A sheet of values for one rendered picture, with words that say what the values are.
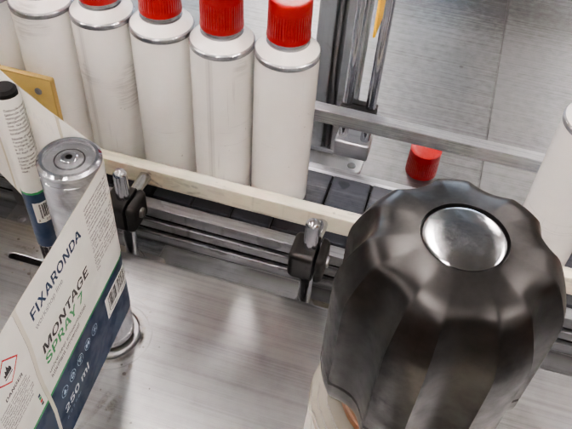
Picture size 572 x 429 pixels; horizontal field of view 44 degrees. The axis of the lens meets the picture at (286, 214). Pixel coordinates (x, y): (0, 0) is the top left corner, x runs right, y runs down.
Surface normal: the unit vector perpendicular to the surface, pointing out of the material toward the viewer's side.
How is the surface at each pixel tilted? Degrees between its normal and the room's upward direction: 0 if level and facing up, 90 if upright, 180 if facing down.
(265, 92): 90
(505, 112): 0
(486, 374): 82
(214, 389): 0
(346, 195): 0
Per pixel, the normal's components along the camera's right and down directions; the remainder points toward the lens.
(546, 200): -0.77, 0.44
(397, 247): -0.11, -0.65
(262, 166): -0.58, 0.57
